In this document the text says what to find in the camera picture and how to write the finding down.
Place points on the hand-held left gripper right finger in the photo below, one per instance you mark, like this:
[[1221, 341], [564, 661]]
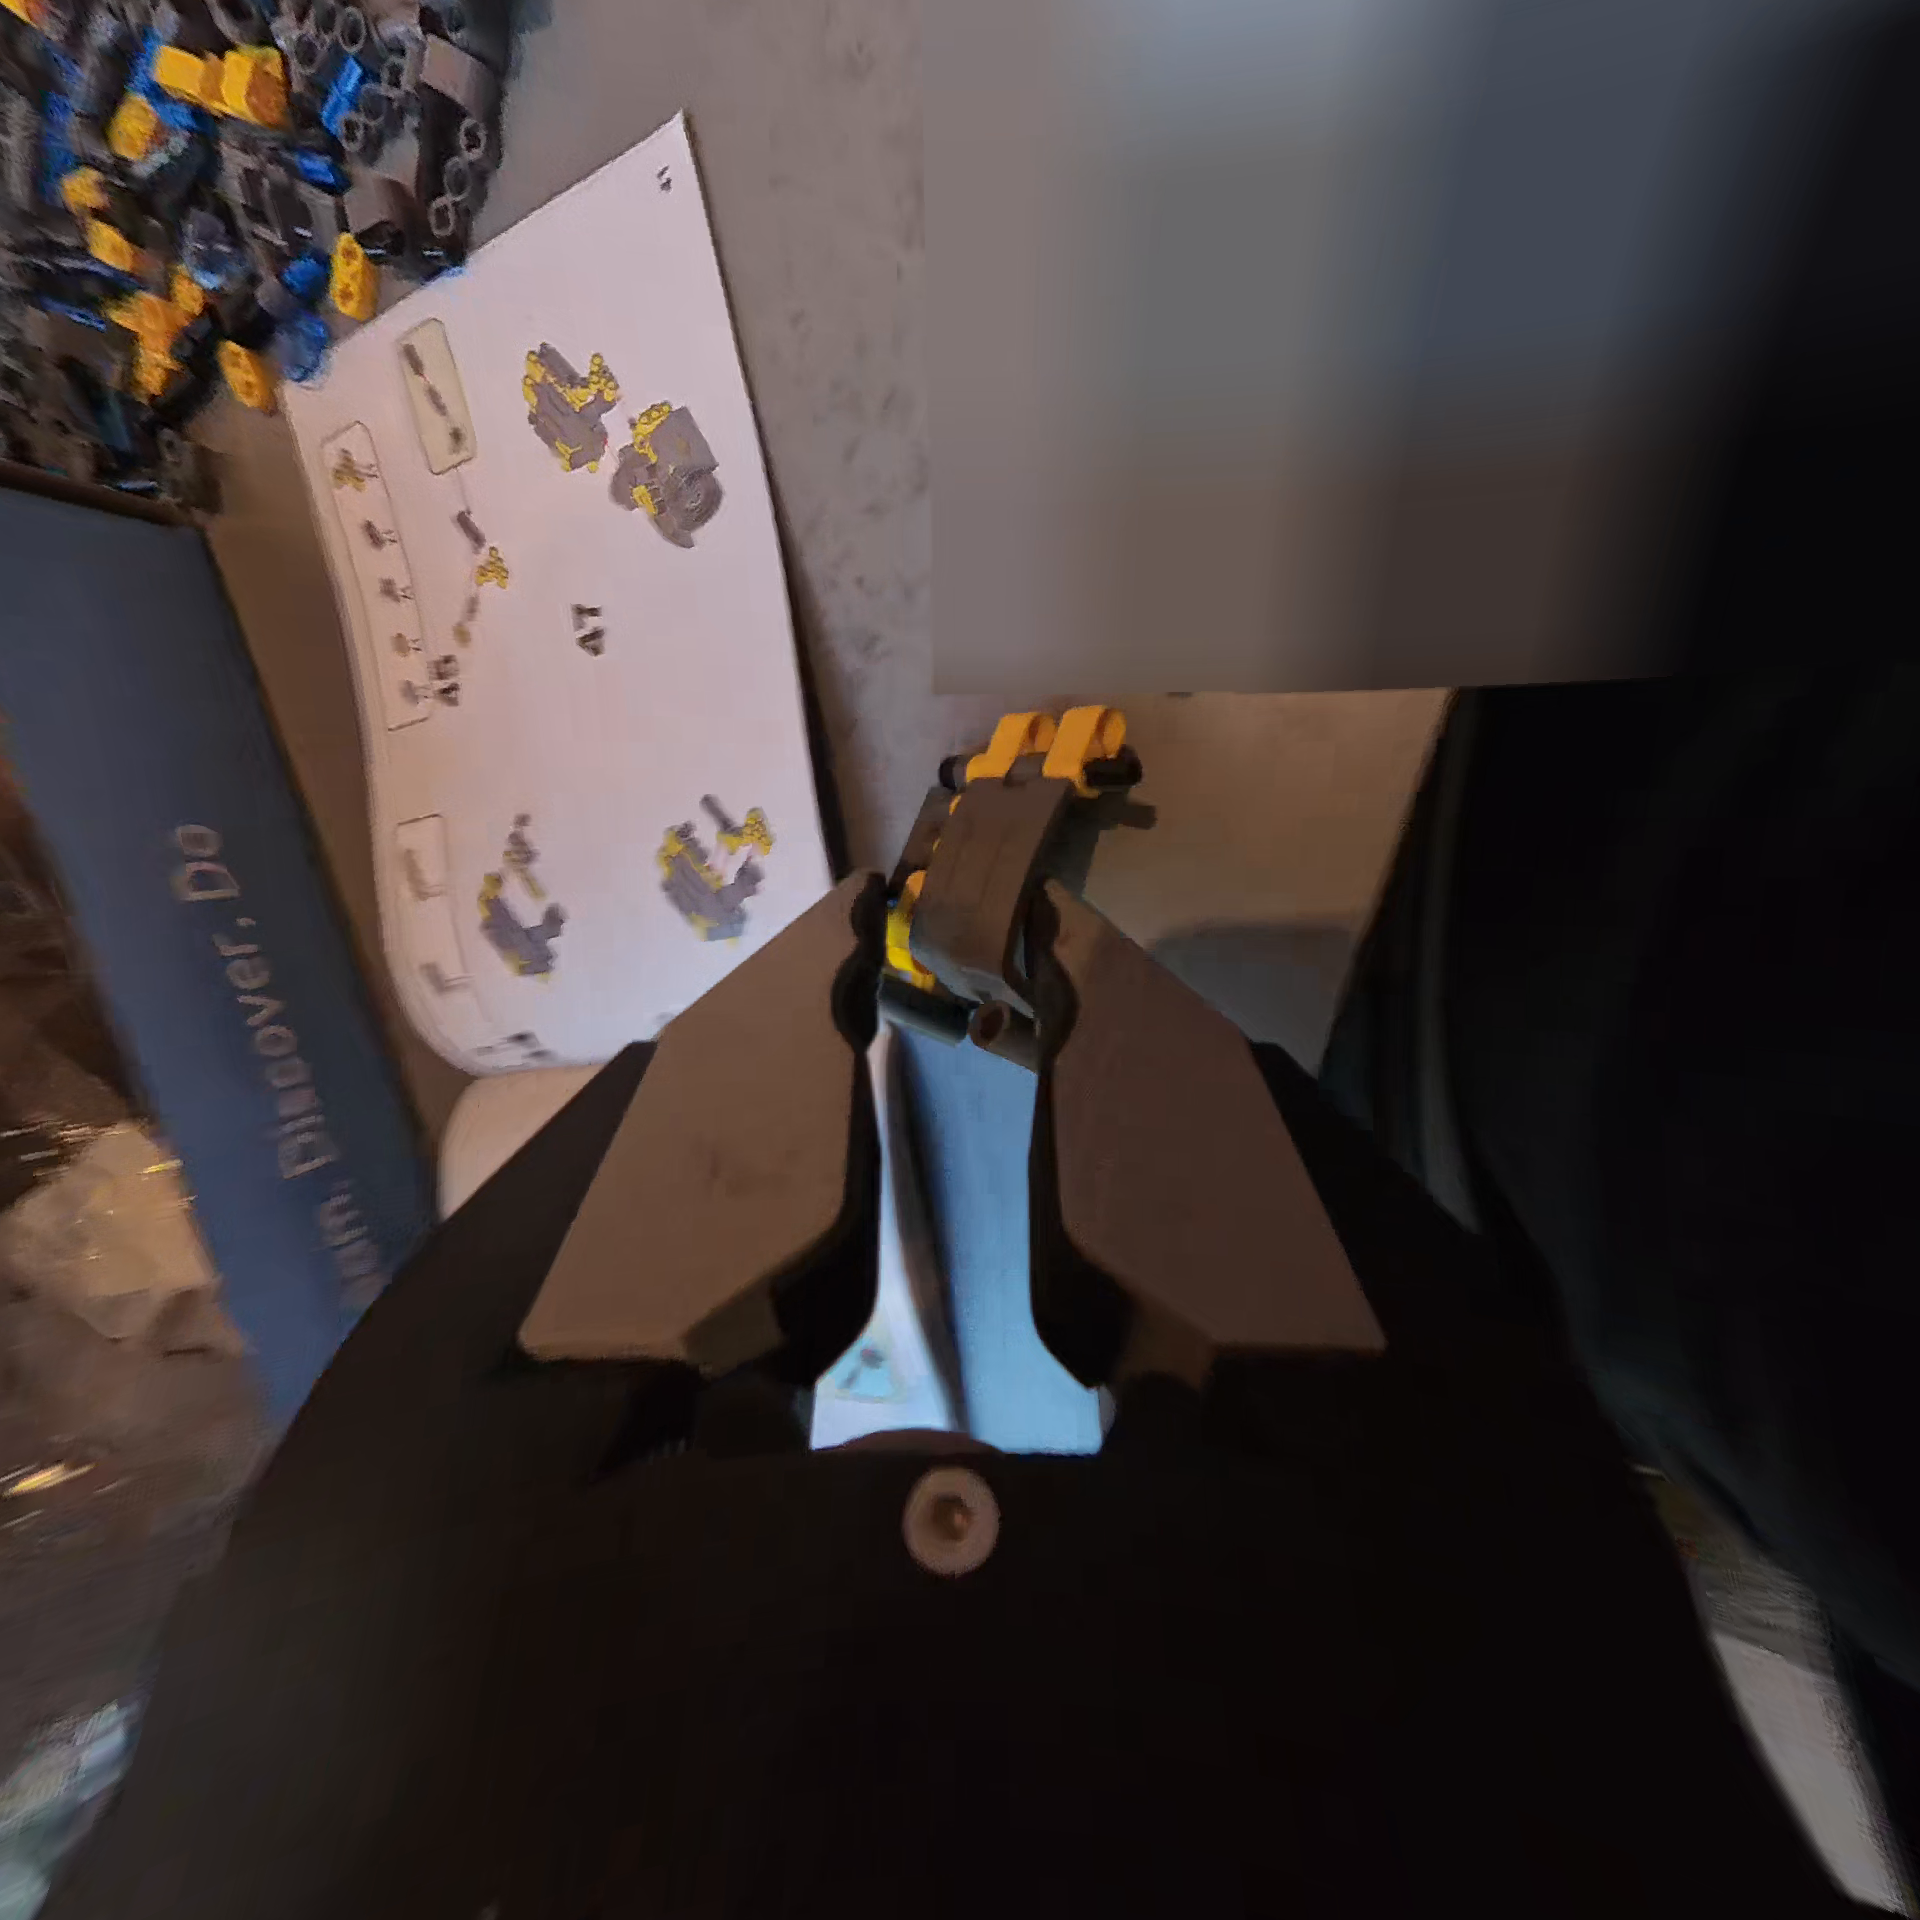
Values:
[[1184, 1185]]

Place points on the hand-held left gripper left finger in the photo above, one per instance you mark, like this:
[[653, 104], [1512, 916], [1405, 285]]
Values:
[[704, 1171]]

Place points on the grey yellow brick assembly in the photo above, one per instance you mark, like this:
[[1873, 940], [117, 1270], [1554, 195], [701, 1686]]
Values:
[[983, 871]]

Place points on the person's dark clothing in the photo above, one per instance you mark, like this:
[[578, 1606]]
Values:
[[1650, 1051]]

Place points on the clear plastic bags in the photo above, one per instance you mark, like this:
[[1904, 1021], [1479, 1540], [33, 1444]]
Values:
[[105, 1274]]

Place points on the open instruction booklet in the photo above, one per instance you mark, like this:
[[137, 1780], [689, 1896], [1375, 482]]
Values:
[[600, 525]]

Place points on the dark blue cardboard box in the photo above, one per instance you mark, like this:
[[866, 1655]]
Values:
[[181, 780]]

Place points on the pile of loose brick pieces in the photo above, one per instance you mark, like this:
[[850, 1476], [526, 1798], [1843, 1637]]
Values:
[[224, 150]]

